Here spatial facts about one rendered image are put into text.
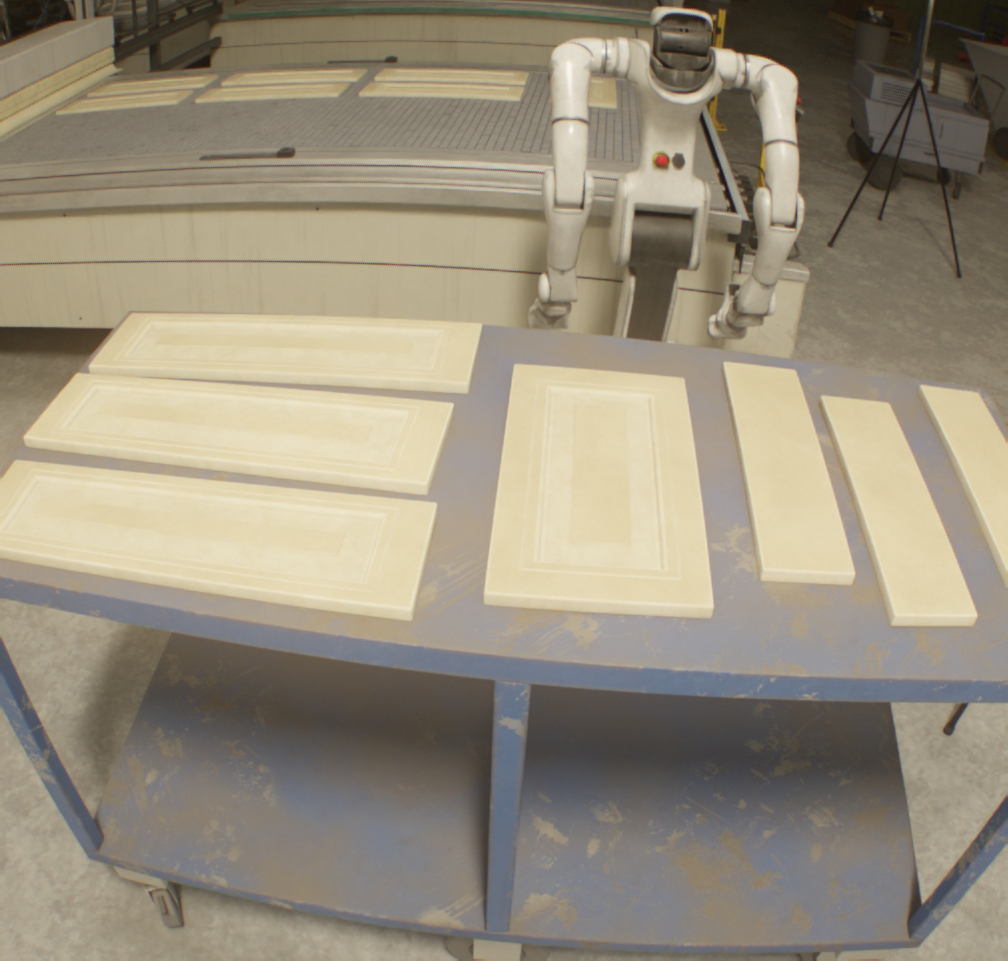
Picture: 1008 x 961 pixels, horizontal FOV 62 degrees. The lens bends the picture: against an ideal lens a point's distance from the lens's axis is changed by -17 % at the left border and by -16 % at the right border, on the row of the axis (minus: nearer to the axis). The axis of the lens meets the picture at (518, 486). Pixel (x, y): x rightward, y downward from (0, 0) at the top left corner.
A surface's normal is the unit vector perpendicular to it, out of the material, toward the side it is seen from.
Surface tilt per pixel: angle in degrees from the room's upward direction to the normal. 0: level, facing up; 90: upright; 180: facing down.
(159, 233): 90
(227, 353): 11
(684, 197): 81
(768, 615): 0
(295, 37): 90
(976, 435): 0
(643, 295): 110
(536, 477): 0
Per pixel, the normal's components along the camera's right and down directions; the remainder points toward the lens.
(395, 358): 0.03, -0.66
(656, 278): 0.00, 0.84
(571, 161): 0.04, 0.42
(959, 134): -0.10, 0.60
